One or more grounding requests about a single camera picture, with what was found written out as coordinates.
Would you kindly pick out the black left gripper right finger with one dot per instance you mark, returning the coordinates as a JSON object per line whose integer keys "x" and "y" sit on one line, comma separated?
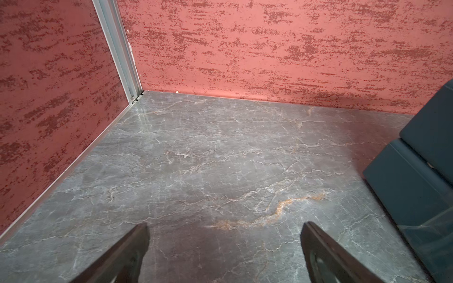
{"x": 329, "y": 262}

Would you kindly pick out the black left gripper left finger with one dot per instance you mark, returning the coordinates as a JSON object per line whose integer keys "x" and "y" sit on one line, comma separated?
{"x": 122, "y": 262}

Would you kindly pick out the dark teal drawer cabinet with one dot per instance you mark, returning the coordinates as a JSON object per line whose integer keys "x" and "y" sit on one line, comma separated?
{"x": 413, "y": 179}

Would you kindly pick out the left aluminium corner post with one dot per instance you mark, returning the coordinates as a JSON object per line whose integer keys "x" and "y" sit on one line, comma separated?
{"x": 116, "y": 36}

